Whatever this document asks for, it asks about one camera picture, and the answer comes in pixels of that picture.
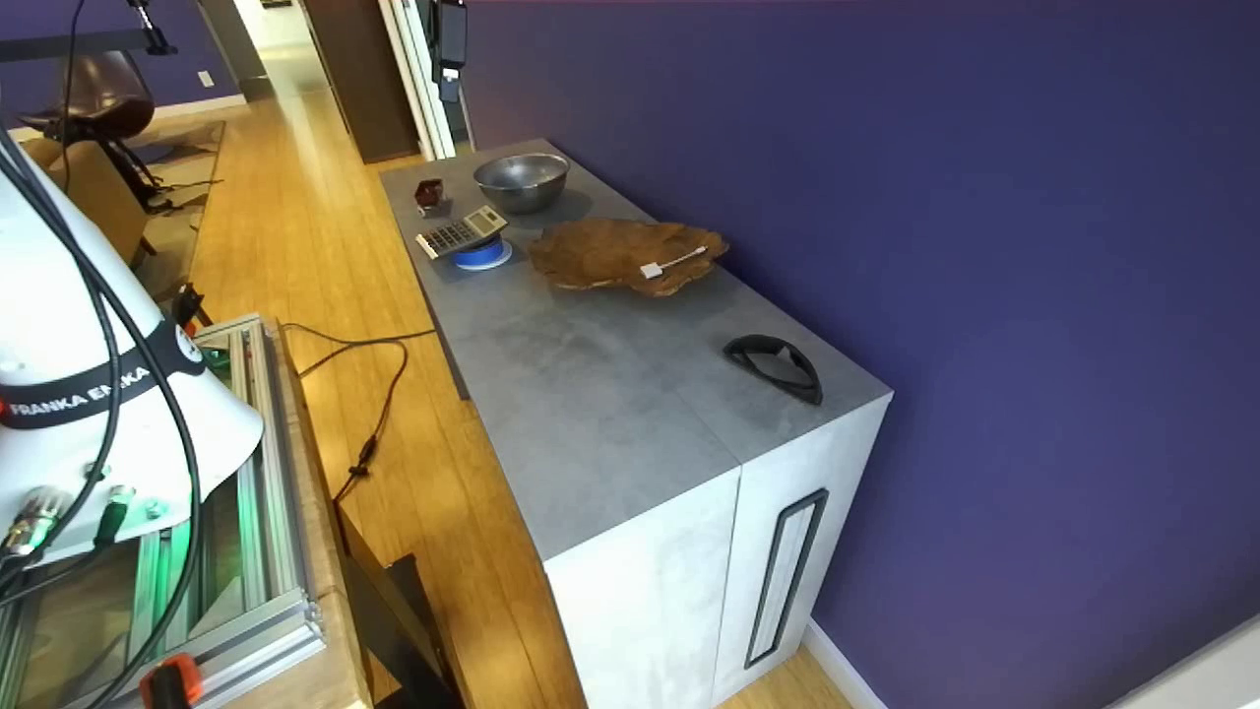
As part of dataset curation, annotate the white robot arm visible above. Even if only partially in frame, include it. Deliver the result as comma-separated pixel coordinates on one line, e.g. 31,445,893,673
0,140,265,567

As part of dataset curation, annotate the silver metal bowl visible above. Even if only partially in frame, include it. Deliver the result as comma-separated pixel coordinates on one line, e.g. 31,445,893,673
473,154,565,218

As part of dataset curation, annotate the small white marker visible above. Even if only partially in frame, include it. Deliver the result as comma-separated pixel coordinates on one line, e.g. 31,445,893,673
637,244,708,281

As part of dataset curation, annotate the brown wooden tray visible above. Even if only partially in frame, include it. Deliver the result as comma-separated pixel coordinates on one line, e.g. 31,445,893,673
527,219,728,301

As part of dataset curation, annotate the grey concrete cabinet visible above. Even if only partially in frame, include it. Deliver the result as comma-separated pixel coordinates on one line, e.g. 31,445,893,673
412,169,893,709

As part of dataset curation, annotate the blue tape roll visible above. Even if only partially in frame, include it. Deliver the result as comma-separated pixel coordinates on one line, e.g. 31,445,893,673
450,236,511,273

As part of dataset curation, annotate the small dark red object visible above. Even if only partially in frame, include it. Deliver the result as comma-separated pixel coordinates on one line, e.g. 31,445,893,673
412,180,450,218

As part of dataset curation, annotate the dark round chair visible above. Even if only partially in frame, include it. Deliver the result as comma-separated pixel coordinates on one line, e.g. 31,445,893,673
26,51,167,214

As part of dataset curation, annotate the black curved handle object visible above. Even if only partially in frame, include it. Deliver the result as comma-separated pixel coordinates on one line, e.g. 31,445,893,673
725,335,824,406

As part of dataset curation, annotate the black floor cable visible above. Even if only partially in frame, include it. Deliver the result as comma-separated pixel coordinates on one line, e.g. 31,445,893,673
279,319,440,508

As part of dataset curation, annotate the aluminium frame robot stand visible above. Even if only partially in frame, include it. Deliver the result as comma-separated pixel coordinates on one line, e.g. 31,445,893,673
0,319,324,709

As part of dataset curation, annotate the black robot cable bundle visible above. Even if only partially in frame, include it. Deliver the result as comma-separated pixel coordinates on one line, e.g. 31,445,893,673
0,131,208,709

